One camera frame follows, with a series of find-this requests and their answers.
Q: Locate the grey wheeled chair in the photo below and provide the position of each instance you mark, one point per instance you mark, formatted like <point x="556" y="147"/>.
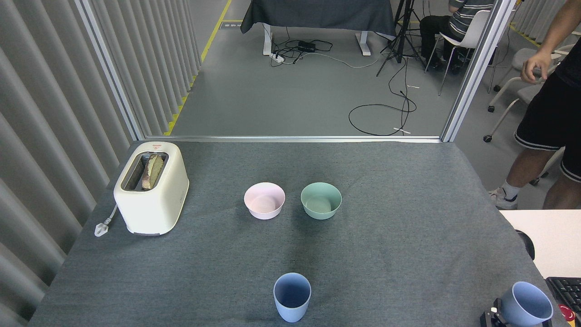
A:
<point x="522" y="94"/>
<point x="515" y="63"/>

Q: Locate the green bowl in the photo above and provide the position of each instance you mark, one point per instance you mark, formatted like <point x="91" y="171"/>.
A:
<point x="321" y="213"/>

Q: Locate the white table frame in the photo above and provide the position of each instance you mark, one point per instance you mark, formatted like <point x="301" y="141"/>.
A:
<point x="268" y="41"/>

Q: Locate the black keyboard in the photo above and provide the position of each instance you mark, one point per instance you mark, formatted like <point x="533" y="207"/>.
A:
<point x="567" y="290"/>

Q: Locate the white power strip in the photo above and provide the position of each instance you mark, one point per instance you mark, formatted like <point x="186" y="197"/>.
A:
<point x="277" y="57"/>

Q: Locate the toasted bread slice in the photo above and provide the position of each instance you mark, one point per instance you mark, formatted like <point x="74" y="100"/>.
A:
<point x="153" y="171"/>

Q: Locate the red round button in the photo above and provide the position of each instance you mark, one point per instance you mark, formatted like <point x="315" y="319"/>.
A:
<point x="567" y="314"/>

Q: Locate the pink bowl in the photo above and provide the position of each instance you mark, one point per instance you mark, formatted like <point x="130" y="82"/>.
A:
<point x="264" y="212"/>

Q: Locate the dark grey tablecloth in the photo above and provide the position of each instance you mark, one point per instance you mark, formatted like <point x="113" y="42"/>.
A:
<point x="317" y="13"/>

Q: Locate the black power adapter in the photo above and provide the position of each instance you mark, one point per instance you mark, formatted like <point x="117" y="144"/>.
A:
<point x="307" y="46"/>

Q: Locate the seated person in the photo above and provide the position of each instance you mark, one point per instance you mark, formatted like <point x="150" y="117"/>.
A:
<point x="433" y="29"/>

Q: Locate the white toaster power plug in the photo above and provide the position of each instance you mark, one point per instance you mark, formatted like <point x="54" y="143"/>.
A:
<point x="101" y="229"/>

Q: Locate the silver frame post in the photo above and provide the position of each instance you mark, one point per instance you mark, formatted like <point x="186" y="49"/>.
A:
<point x="111" y="72"/>
<point x="476" y="72"/>

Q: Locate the blue plastic cup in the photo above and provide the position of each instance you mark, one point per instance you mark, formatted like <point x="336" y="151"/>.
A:
<point x="292" y="313"/>
<point x="515" y="313"/>

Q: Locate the black round object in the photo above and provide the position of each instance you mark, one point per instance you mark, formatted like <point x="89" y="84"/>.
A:
<point x="527" y="245"/>

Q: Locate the white chair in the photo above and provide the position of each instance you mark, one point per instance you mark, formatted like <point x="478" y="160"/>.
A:
<point x="474" y="29"/>

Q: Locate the standing person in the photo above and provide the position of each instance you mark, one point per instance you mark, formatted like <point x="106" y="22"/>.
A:
<point x="544" y="118"/>

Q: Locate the black tripod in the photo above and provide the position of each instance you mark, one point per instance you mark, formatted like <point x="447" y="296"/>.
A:
<point x="400" y="36"/>

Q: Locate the grey felt table cover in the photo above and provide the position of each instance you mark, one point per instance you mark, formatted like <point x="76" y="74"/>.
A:
<point x="363" y="263"/>

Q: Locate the person's forearm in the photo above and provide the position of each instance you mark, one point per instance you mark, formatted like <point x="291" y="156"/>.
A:
<point x="560" y="27"/>

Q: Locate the cream white toaster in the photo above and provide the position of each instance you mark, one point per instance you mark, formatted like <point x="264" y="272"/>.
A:
<point x="152" y="209"/>

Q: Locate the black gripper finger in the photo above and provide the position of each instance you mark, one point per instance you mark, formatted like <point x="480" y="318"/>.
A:
<point x="547" y="324"/>
<point x="492" y="320"/>

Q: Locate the silver frame crossbar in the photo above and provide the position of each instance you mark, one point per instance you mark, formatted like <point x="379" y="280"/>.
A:
<point x="290" y="139"/>

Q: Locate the person's hand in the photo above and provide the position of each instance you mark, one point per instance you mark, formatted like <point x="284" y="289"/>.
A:
<point x="538" y="63"/>

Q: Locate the white side table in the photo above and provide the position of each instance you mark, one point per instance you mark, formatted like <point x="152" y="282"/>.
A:
<point x="553" y="236"/>

